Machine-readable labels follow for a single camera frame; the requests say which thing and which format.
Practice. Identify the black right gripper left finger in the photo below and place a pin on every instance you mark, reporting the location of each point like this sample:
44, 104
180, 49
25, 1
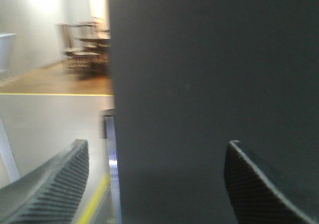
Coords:
51, 193

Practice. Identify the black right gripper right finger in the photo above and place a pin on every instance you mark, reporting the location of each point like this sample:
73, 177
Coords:
261, 194

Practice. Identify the white fridge door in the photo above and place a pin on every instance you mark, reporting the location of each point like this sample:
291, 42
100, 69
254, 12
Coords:
190, 76

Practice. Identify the wooden chair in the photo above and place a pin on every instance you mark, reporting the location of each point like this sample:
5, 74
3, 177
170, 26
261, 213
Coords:
72, 49

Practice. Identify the wooden dining table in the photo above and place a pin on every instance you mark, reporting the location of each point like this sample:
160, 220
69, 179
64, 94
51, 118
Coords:
96, 43

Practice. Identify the chrome stanchion post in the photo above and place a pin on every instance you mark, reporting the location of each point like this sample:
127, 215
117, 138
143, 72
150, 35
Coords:
109, 135

